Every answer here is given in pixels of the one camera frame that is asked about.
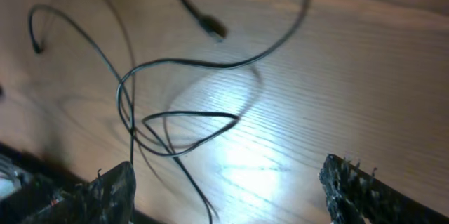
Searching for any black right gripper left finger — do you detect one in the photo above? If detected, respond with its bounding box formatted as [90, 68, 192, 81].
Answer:
[21, 162, 136, 224]

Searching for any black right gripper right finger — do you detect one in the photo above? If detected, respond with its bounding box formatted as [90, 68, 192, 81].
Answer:
[319, 154, 448, 224]

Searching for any black USB cable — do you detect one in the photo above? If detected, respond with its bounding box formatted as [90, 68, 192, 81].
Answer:
[27, 0, 229, 165]
[116, 0, 314, 224]

